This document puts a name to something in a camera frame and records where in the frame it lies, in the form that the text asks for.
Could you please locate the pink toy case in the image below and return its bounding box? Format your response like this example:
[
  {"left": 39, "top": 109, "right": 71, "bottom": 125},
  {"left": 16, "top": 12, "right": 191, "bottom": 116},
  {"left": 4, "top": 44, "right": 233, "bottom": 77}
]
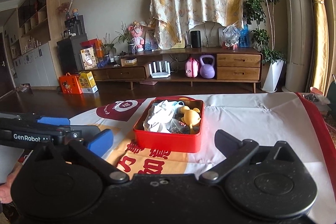
[{"left": 185, "top": 57, "right": 199, "bottom": 78}]

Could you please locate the wooden wall shelf unit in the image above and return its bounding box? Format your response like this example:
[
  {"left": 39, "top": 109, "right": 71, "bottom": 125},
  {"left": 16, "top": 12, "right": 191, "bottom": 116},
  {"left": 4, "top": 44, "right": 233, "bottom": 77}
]
[{"left": 3, "top": 0, "right": 63, "bottom": 89}]

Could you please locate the clear plastic bag of items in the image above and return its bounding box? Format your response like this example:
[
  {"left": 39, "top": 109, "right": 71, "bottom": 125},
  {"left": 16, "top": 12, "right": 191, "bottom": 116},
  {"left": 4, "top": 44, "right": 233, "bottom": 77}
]
[{"left": 222, "top": 25, "right": 240, "bottom": 50}]

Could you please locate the yellow cardboard box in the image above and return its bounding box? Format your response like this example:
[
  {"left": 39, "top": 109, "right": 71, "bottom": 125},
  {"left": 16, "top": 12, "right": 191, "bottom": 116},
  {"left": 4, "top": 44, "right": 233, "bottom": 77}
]
[{"left": 78, "top": 71, "right": 98, "bottom": 94}]

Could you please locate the black cabinet with coffee machine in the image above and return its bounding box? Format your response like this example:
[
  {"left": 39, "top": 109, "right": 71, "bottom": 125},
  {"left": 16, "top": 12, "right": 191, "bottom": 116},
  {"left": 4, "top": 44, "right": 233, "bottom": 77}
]
[{"left": 57, "top": 15, "right": 88, "bottom": 75}]

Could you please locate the white standing air conditioner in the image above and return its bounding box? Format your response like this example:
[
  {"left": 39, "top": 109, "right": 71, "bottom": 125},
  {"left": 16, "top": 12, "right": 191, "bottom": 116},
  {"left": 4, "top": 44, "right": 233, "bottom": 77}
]
[{"left": 285, "top": 0, "right": 313, "bottom": 92}]

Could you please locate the blue face mask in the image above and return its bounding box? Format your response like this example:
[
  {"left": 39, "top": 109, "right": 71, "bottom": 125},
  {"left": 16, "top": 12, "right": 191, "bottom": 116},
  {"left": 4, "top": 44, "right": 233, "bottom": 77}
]
[{"left": 168, "top": 101, "right": 185, "bottom": 109}]

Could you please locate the wooden TV cabinet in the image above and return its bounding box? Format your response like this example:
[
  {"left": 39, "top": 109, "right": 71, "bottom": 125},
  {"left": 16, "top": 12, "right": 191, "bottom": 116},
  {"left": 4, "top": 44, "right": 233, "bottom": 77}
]
[{"left": 92, "top": 47, "right": 263, "bottom": 92}]

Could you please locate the cereal box on cabinet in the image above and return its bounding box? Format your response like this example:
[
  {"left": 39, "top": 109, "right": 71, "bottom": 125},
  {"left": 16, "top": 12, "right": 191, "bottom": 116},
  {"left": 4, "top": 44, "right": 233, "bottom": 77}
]
[{"left": 80, "top": 47, "right": 96, "bottom": 70}]

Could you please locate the white cloth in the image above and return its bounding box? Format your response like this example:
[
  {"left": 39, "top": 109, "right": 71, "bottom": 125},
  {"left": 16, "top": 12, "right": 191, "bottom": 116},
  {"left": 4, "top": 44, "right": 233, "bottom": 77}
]
[{"left": 143, "top": 100, "right": 177, "bottom": 134}]

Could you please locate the orange gift box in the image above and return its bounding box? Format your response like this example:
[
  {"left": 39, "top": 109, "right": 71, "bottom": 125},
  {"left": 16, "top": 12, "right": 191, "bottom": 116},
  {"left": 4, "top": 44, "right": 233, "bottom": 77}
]
[{"left": 59, "top": 73, "right": 83, "bottom": 94}]

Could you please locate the blue bottle pack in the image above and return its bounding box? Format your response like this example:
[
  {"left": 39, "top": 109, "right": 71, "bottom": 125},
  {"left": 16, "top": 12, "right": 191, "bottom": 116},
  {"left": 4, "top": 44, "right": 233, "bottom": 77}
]
[{"left": 239, "top": 24, "right": 250, "bottom": 48}]

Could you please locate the small potted green plant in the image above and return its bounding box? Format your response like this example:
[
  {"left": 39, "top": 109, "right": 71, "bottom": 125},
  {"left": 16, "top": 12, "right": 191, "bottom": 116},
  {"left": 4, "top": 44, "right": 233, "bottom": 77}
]
[{"left": 116, "top": 22, "right": 137, "bottom": 55}]

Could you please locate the tall potted plant white pot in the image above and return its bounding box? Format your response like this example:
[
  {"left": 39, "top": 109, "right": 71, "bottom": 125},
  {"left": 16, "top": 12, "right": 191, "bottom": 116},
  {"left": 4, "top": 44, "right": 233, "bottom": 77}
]
[{"left": 243, "top": 0, "right": 285, "bottom": 93}]

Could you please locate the white router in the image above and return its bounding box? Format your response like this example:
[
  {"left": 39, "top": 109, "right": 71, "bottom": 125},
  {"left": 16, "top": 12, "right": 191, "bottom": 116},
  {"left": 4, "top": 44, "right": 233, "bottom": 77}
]
[{"left": 148, "top": 61, "right": 171, "bottom": 79}]

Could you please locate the yellow rubber duck toy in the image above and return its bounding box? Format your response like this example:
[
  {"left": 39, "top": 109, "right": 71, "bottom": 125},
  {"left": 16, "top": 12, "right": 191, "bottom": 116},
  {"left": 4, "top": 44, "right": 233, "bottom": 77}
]
[{"left": 179, "top": 106, "right": 201, "bottom": 134}]

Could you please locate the white and red tablecloth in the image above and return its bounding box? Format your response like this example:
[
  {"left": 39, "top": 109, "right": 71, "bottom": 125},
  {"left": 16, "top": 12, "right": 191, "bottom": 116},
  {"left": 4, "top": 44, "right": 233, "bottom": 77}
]
[{"left": 19, "top": 91, "right": 336, "bottom": 224}]

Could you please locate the purple kettlebell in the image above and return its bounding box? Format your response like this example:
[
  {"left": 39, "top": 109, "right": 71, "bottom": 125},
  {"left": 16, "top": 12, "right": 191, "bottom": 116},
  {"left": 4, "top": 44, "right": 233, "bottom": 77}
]
[{"left": 199, "top": 55, "right": 215, "bottom": 79}]

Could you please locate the person's left hand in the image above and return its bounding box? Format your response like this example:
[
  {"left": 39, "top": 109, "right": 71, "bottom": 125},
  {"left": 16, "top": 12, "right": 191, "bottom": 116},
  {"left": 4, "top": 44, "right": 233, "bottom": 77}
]
[{"left": 0, "top": 162, "right": 23, "bottom": 204}]

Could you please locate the red metal tin box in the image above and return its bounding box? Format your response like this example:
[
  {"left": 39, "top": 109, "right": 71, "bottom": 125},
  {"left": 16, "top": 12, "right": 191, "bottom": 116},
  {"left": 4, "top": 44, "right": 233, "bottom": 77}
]
[{"left": 133, "top": 96, "right": 205, "bottom": 153}]

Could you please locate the black cylindrical speaker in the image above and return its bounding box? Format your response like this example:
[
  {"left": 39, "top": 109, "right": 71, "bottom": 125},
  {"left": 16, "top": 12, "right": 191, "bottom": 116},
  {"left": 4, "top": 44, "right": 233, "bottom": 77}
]
[{"left": 190, "top": 30, "right": 202, "bottom": 48}]

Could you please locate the pink plush doll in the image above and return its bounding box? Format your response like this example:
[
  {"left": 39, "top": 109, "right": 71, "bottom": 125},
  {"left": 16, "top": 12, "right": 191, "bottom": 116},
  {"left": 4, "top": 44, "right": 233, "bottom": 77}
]
[{"left": 127, "top": 21, "right": 145, "bottom": 52}]

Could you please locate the small white box on cabinet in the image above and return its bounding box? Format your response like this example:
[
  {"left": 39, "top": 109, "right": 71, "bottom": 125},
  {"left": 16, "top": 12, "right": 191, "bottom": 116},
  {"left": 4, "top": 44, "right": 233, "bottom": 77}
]
[{"left": 121, "top": 58, "right": 137, "bottom": 67}]

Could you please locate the yellow curtain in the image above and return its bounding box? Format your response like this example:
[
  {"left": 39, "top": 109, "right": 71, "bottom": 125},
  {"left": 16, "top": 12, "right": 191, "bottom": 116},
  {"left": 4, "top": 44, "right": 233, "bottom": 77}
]
[{"left": 311, "top": 0, "right": 335, "bottom": 94}]

